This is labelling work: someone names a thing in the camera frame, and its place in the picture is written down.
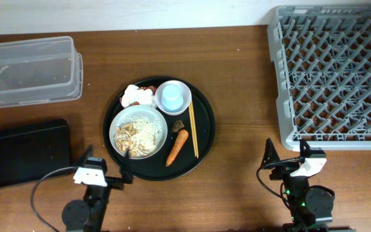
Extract brown food lump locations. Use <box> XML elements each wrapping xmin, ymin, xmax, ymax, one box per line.
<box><xmin>171</xmin><ymin>120</ymin><xmax>185</xmax><ymax>133</ymax></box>

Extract grey-white plate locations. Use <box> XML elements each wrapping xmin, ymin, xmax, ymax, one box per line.
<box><xmin>108</xmin><ymin>105</ymin><xmax>167</xmax><ymax>160</ymax></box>

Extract clear plastic bin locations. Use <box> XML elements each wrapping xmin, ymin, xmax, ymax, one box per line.
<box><xmin>0</xmin><ymin>36</ymin><xmax>83</xmax><ymax>108</ymax></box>

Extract rice and peanut scraps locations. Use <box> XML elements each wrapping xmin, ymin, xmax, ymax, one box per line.
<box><xmin>112</xmin><ymin>117</ymin><xmax>162</xmax><ymax>159</ymax></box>

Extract light blue cup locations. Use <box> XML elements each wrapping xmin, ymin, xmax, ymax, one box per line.
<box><xmin>162</xmin><ymin>84</ymin><xmax>184</xmax><ymax>111</ymax></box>

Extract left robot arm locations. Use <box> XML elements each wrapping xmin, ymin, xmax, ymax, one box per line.
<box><xmin>62</xmin><ymin>146</ymin><xmax>133</xmax><ymax>231</ymax></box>

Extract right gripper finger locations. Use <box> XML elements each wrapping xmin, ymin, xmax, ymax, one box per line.
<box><xmin>260</xmin><ymin>138</ymin><xmax>280</xmax><ymax>169</ymax></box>
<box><xmin>300</xmin><ymin>139</ymin><xmax>324</xmax><ymax>158</ymax></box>

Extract white bowl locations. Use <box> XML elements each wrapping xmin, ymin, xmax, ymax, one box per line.
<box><xmin>155</xmin><ymin>81</ymin><xmax>192</xmax><ymax>116</ymax></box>

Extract orange carrot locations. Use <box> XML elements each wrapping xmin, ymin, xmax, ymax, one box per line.
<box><xmin>166</xmin><ymin>130</ymin><xmax>189</xmax><ymax>166</ymax></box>

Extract black rectangular tray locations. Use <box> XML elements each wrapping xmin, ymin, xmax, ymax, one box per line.
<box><xmin>0</xmin><ymin>119</ymin><xmax>71</xmax><ymax>188</ymax></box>

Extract grey dishwasher rack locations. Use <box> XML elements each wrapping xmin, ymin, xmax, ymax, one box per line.
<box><xmin>267</xmin><ymin>5</ymin><xmax>371</xmax><ymax>151</ymax></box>

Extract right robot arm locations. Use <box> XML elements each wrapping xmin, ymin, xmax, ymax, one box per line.
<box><xmin>256</xmin><ymin>139</ymin><xmax>352</xmax><ymax>232</ymax></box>

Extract white tissue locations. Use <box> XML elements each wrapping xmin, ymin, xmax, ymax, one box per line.
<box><xmin>121</xmin><ymin>84</ymin><xmax>157</xmax><ymax>109</ymax></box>

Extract red snack wrapper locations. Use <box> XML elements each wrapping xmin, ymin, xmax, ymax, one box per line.
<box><xmin>119</xmin><ymin>85</ymin><xmax>158</xmax><ymax>107</ymax></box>

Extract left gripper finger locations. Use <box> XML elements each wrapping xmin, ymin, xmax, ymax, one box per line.
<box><xmin>120</xmin><ymin>150</ymin><xmax>133</xmax><ymax>184</ymax></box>
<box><xmin>74</xmin><ymin>145</ymin><xmax>93</xmax><ymax>167</ymax></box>

